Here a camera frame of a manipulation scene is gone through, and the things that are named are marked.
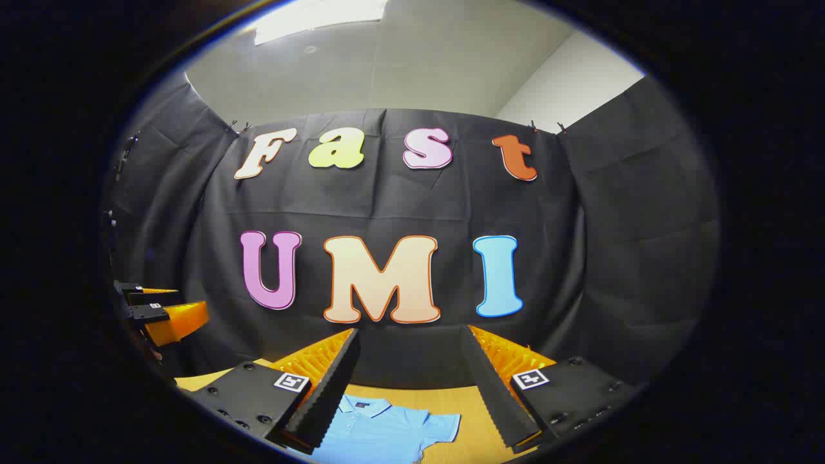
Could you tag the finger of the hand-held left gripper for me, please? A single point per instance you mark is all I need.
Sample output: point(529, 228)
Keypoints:
point(148, 298)
point(180, 322)

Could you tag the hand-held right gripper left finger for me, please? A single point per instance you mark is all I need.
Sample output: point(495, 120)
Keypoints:
point(325, 393)

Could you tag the ceiling light panel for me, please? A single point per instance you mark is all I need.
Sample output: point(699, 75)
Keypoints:
point(309, 16)

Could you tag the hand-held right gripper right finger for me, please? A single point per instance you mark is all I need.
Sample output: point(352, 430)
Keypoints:
point(493, 393)

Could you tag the black backdrop cloth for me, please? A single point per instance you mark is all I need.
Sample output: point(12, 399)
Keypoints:
point(387, 206)

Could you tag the light blue T-shirt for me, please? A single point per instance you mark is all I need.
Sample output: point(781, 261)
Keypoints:
point(380, 432)

